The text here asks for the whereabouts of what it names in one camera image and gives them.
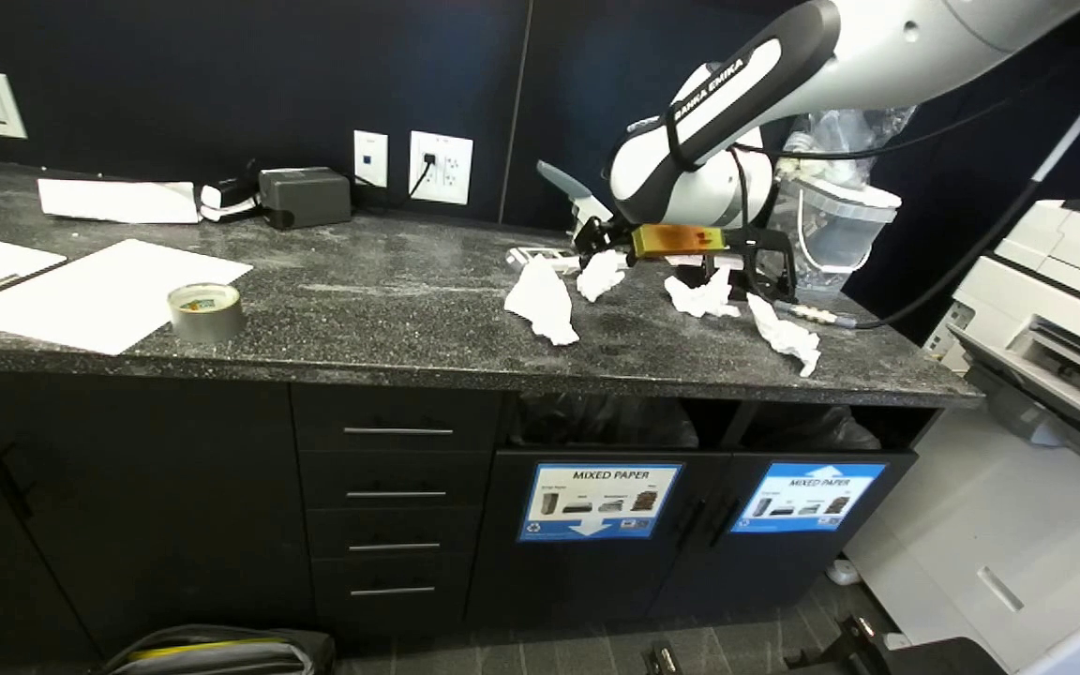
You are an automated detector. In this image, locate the left bin door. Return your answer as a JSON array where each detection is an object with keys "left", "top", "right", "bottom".
[{"left": 469, "top": 450, "right": 687, "bottom": 630}]

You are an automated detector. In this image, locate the white data wall plate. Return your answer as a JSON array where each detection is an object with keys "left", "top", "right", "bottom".
[{"left": 352, "top": 130, "right": 389, "bottom": 188}]

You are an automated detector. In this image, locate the grey hole puncher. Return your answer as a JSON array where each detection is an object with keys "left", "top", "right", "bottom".
[{"left": 741, "top": 234, "right": 798, "bottom": 301}]

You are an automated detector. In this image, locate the right bin door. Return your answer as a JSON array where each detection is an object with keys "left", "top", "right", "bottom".
[{"left": 659, "top": 450, "right": 916, "bottom": 611}]

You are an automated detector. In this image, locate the clear plastic bucket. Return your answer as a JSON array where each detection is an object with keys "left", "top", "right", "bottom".
[{"left": 792, "top": 178, "right": 899, "bottom": 298}]

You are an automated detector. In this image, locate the white flat paper sheet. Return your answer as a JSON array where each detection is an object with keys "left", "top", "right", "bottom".
[{"left": 0, "top": 239, "right": 248, "bottom": 356}]

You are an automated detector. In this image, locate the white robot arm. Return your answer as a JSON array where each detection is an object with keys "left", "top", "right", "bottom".
[{"left": 606, "top": 0, "right": 1080, "bottom": 229}]

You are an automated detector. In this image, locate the left mixed paper sign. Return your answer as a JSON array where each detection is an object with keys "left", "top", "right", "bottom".
[{"left": 519, "top": 463, "right": 681, "bottom": 544}]

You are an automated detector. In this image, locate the white wall outlet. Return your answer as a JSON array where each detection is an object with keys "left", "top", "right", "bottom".
[{"left": 408, "top": 130, "right": 471, "bottom": 205}]

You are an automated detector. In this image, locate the grey office printer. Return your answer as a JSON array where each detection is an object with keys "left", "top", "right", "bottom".
[{"left": 846, "top": 198, "right": 1080, "bottom": 675}]

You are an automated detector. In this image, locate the black cabinet door left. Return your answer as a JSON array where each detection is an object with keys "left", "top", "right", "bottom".
[{"left": 0, "top": 375, "right": 309, "bottom": 651}]

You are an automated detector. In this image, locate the mixed paper sign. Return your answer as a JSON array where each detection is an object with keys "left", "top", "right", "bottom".
[
  {"left": 519, "top": 463, "right": 681, "bottom": 544},
  {"left": 728, "top": 463, "right": 884, "bottom": 535}
]

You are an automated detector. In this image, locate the black drawer stack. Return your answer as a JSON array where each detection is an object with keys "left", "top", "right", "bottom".
[{"left": 293, "top": 385, "right": 507, "bottom": 641}]

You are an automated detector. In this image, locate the black power adapter box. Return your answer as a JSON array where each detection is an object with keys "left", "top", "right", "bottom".
[{"left": 257, "top": 164, "right": 352, "bottom": 229}]

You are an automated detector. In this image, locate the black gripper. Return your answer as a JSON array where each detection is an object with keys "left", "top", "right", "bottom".
[{"left": 647, "top": 254, "right": 717, "bottom": 274}]

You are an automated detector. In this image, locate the right mixed paper sign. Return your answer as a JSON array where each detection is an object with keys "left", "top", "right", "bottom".
[{"left": 728, "top": 463, "right": 884, "bottom": 535}]

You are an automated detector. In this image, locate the bin door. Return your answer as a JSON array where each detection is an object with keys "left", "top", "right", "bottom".
[
  {"left": 469, "top": 450, "right": 687, "bottom": 630},
  {"left": 659, "top": 450, "right": 916, "bottom": 611}
]

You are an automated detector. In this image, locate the white folded paper stack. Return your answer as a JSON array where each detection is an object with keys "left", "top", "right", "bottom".
[{"left": 38, "top": 178, "right": 199, "bottom": 224}]

